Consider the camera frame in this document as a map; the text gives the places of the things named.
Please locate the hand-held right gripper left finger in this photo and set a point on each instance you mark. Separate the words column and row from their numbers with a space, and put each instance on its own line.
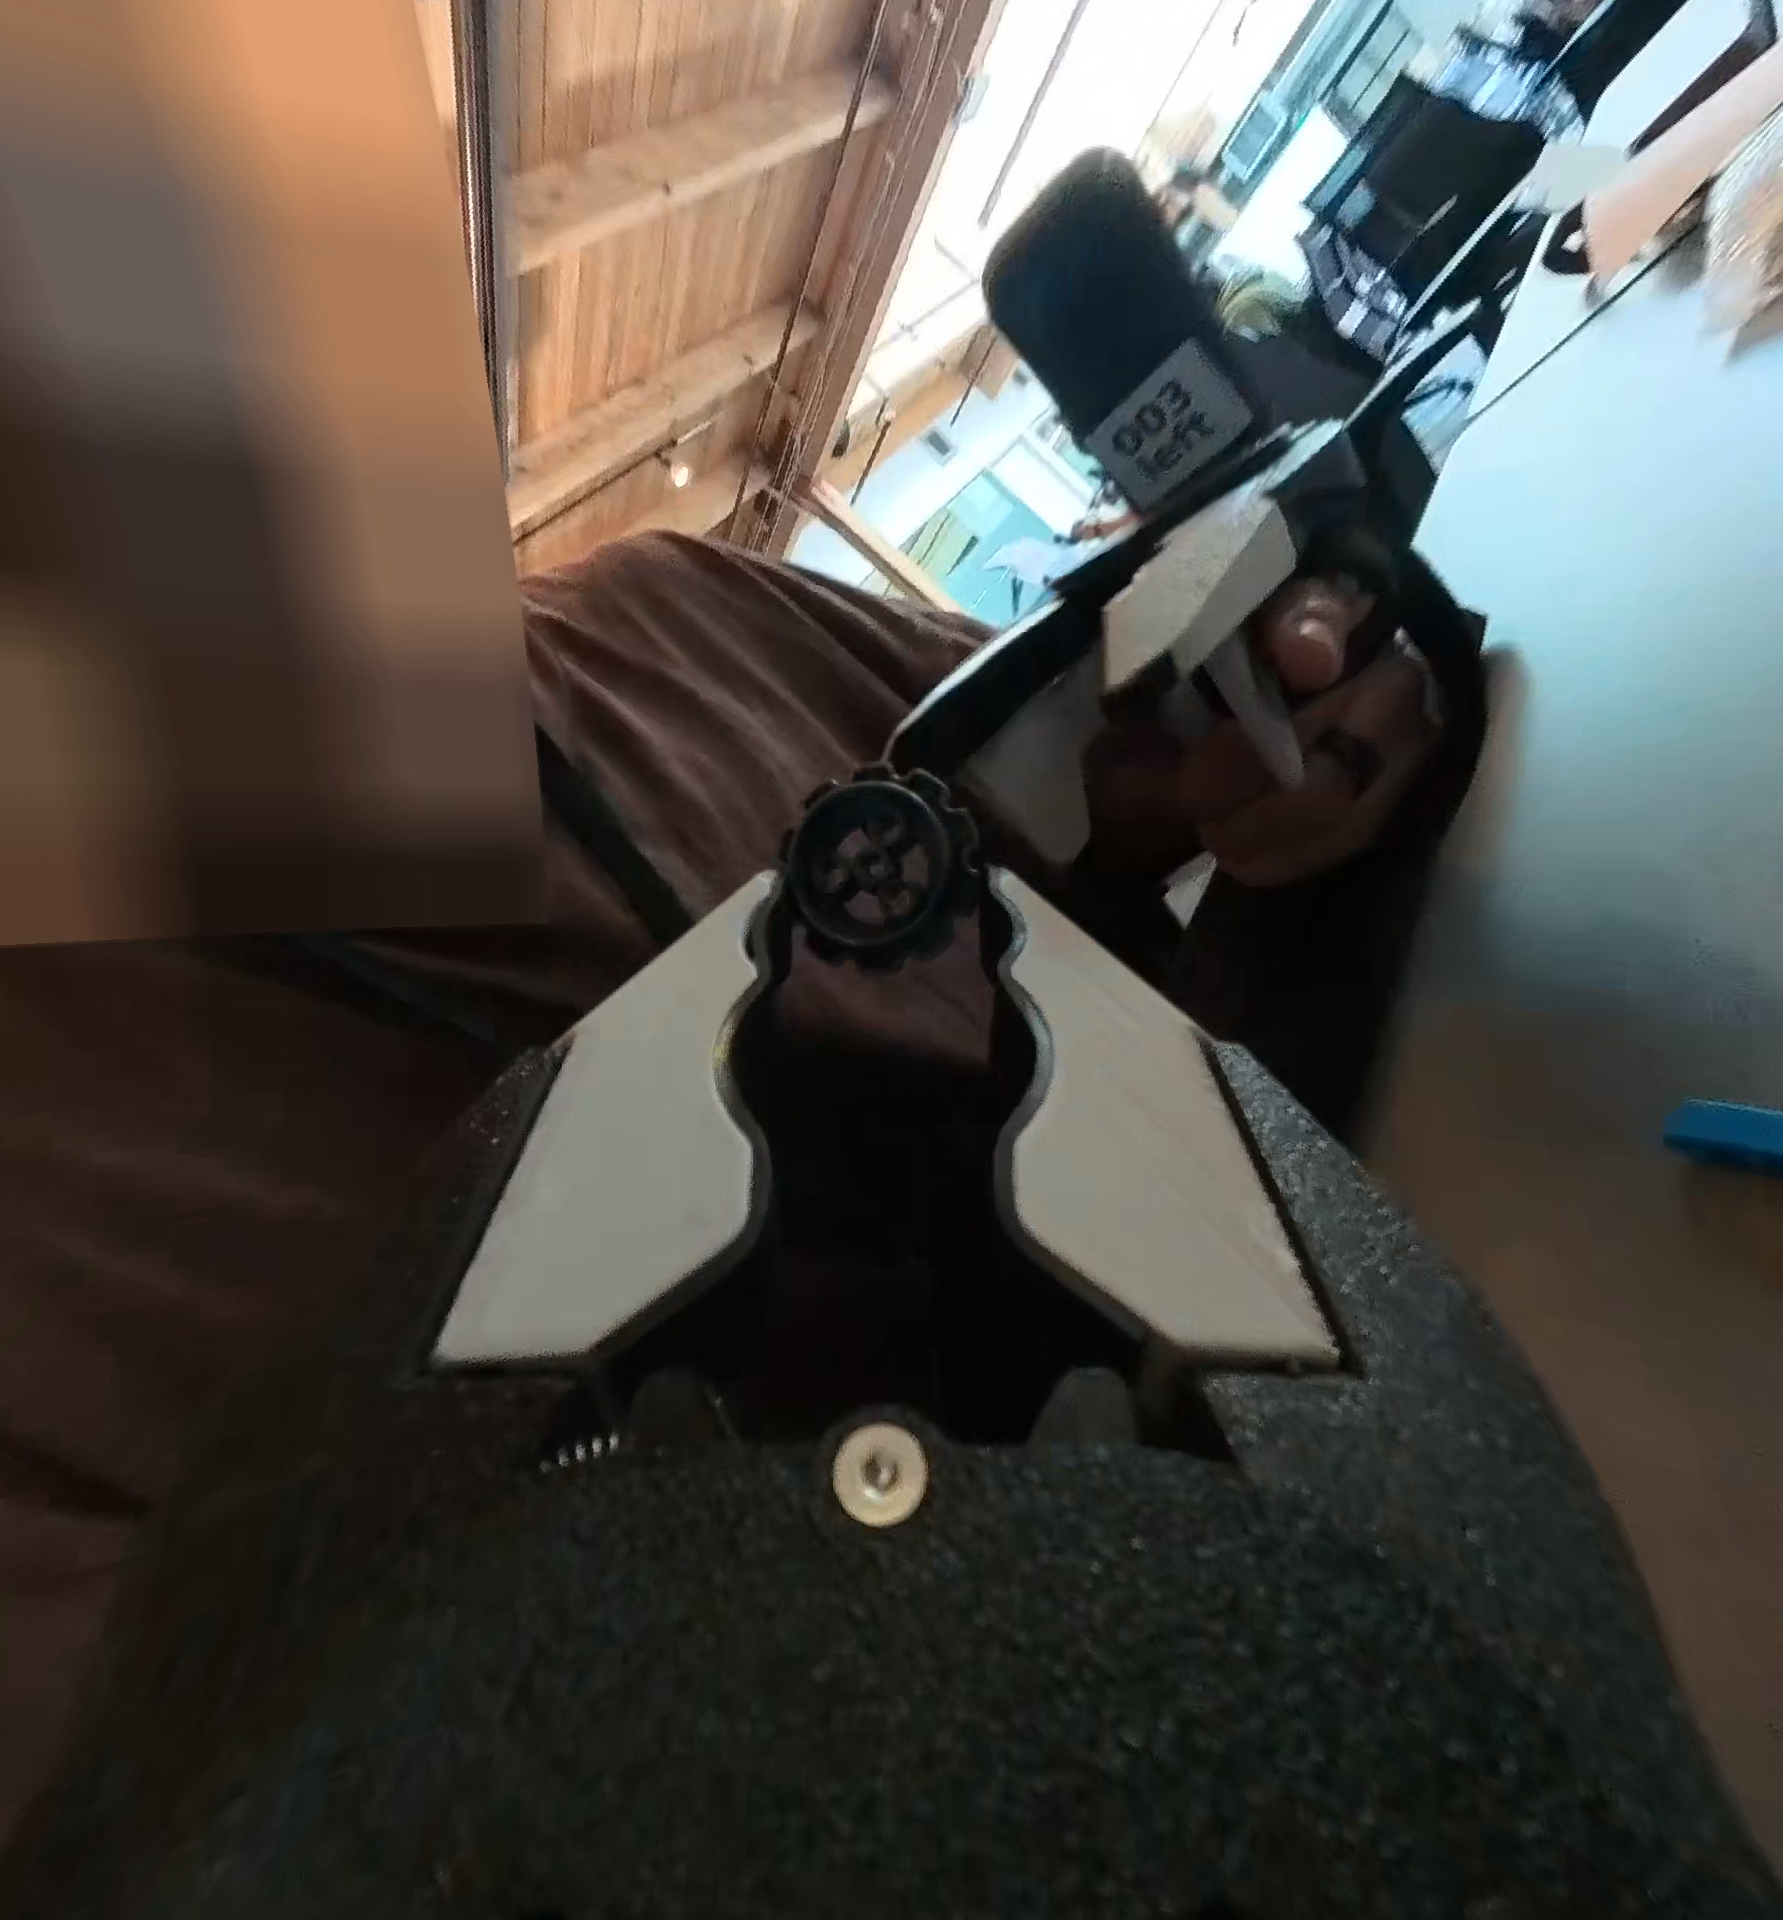
column 605, row 1183

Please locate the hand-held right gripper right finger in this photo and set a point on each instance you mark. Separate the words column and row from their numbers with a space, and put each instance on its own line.
column 1160, row 1183

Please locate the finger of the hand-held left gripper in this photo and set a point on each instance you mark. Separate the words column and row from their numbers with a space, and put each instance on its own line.
column 1034, row 764
column 1200, row 592

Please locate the black gear wheel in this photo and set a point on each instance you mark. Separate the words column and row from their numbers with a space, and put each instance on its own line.
column 808, row 870

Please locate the long blue perforated beam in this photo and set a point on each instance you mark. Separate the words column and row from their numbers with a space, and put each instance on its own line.
column 1763, row 1144

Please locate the person's left hand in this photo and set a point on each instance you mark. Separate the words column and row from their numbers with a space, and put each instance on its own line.
column 1355, row 752

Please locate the person's brown clothing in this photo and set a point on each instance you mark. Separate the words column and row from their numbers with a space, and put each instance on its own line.
column 679, row 674

